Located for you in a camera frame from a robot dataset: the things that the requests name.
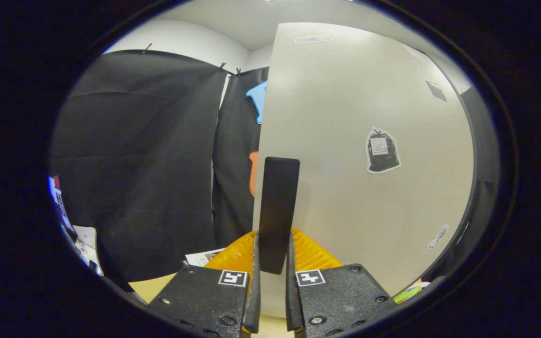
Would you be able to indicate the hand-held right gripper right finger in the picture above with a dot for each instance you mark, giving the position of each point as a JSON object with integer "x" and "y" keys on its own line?
{"x": 293, "y": 300}

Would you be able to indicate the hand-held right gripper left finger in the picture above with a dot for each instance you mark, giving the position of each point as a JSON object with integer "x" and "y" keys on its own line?
{"x": 252, "y": 305}

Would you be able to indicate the printed photo booklet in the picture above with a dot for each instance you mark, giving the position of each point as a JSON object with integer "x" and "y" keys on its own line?
{"x": 202, "y": 257}

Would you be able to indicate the green and pink plush toy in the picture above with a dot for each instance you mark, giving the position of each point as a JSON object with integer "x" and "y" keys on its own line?
{"x": 406, "y": 295}

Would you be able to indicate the white sheet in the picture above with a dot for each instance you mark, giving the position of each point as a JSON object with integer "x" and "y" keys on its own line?
{"x": 85, "y": 237}

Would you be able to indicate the red white printed object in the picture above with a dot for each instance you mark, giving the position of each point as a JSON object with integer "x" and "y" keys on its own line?
{"x": 58, "y": 197}

